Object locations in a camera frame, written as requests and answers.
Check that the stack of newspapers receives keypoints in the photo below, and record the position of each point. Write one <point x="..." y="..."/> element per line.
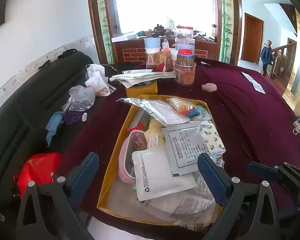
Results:
<point x="131" y="79"/>

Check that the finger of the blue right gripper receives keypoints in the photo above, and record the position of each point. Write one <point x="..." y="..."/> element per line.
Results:
<point x="264" y="172"/>

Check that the black sofa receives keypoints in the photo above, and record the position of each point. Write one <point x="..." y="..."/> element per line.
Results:
<point x="25" y="114"/>

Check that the yellow tin can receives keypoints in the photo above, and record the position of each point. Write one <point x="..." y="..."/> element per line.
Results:
<point x="137" y="90"/>

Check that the white paper leaflets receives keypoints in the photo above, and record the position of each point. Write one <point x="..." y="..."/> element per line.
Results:
<point x="255" y="84"/>

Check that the white sachet recycle mark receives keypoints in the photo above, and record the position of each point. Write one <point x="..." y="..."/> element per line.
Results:
<point x="153" y="175"/>

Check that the white sachet printed text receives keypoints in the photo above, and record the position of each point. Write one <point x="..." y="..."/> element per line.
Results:
<point x="184" y="144"/>

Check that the yellow soft cloth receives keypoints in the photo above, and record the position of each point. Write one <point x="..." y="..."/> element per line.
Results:
<point x="154" y="135"/>

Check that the pink oval pouch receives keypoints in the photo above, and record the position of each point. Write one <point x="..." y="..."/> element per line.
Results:
<point x="136" y="141"/>

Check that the white blue desiccant packet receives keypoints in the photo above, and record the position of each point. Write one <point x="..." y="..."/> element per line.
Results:
<point x="188" y="202"/>

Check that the teal tissue pack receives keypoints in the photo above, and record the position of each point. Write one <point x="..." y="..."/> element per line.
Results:
<point x="203" y="114"/>

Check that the pink scrub pad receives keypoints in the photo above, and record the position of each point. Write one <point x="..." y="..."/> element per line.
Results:
<point x="209" y="87"/>

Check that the clear plastic bag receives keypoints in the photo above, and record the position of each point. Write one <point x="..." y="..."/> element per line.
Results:
<point x="81" y="99"/>

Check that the orange clear plastic jar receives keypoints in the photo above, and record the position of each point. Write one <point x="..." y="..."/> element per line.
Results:
<point x="185" y="67"/>

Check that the wooden door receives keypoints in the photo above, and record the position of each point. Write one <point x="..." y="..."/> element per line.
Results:
<point x="252" y="39"/>

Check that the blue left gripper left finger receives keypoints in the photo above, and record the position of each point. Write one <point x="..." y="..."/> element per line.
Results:
<point x="80" y="177"/>

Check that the yellow cardboard box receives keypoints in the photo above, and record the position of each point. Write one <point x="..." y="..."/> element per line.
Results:
<point x="115" y="195"/>

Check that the red lid clear jar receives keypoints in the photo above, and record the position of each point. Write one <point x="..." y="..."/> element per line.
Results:
<point x="184" y="38"/>

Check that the person in blue jacket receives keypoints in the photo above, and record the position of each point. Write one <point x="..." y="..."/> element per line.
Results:
<point x="266" y="57"/>

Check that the lemon print tissue pack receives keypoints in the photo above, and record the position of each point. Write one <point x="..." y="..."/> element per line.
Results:
<point x="212" y="139"/>

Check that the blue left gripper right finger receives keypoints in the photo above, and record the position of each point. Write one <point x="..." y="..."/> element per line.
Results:
<point x="216" y="178"/>

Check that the clear bag white masks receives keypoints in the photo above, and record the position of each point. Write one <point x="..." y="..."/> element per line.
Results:
<point x="160" y="110"/>

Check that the red plastic bag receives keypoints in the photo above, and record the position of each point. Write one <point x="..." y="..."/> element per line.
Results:
<point x="39" y="168"/>

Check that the yellow blue sponge cloths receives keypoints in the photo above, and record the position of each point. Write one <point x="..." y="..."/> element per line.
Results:
<point x="184" y="107"/>

